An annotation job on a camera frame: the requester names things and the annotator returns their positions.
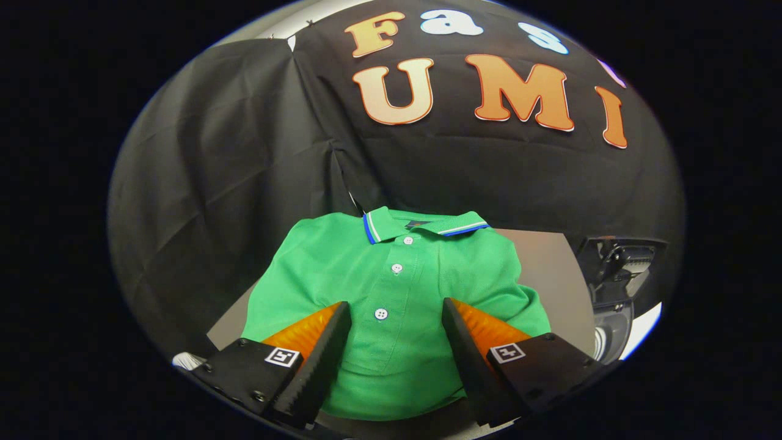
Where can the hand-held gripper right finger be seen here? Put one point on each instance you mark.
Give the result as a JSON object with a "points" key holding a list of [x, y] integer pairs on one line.
{"points": [[470, 363]]}

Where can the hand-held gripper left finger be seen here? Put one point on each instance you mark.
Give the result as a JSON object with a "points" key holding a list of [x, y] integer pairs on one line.
{"points": [[321, 363]]}

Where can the green polo shirt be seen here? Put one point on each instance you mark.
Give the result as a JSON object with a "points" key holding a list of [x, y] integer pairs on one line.
{"points": [[397, 354]]}

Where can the dark washing machine lid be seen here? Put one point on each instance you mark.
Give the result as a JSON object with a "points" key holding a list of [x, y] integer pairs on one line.
{"points": [[617, 263]]}

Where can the white board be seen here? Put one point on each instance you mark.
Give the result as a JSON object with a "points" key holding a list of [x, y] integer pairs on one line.
{"points": [[644, 327]]}

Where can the black backdrop cloth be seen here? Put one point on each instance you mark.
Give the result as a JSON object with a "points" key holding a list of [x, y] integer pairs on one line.
{"points": [[232, 153]]}

